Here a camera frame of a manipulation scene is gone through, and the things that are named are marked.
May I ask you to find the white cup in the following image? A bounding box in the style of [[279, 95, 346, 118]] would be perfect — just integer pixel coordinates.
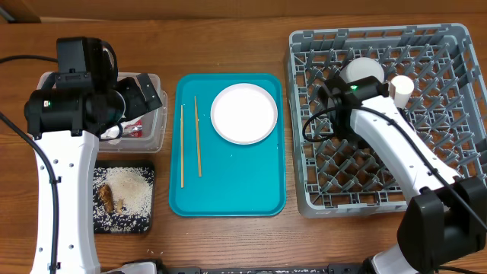
[[389, 75, 415, 109]]

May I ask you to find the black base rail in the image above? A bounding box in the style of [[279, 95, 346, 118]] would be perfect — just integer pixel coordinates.
[[106, 259, 363, 274]]

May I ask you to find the black plastic tray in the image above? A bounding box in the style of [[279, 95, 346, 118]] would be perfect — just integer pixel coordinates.
[[92, 159, 156, 234]]

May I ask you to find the teal plastic tray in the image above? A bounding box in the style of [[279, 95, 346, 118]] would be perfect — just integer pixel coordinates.
[[168, 73, 286, 217]]

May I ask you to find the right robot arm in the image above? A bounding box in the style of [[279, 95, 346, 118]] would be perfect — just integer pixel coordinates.
[[322, 75, 486, 273]]

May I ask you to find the white rice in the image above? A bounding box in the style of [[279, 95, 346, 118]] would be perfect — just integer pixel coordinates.
[[93, 166, 154, 234]]

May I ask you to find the red snack wrapper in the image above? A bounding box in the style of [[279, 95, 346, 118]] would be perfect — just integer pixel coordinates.
[[123, 119, 143, 138]]

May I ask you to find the clear plastic bin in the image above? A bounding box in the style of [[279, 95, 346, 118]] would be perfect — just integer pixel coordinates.
[[24, 72, 167, 154]]

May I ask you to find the pale green bowl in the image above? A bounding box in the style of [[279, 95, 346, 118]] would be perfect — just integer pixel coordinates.
[[339, 57, 385, 83]]

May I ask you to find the grey dish rack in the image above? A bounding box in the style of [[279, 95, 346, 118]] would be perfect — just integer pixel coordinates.
[[285, 24, 486, 218]]

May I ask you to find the white napkin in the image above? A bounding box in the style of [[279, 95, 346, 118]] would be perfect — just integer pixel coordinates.
[[100, 122, 129, 141]]

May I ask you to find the large white plate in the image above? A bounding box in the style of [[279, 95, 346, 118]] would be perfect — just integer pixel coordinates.
[[210, 83, 279, 145]]

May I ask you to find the brown food scrap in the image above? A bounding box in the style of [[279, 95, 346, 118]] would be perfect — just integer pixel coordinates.
[[98, 184, 114, 213]]

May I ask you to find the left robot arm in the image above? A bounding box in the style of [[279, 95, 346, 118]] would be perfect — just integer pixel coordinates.
[[31, 131, 101, 273]]

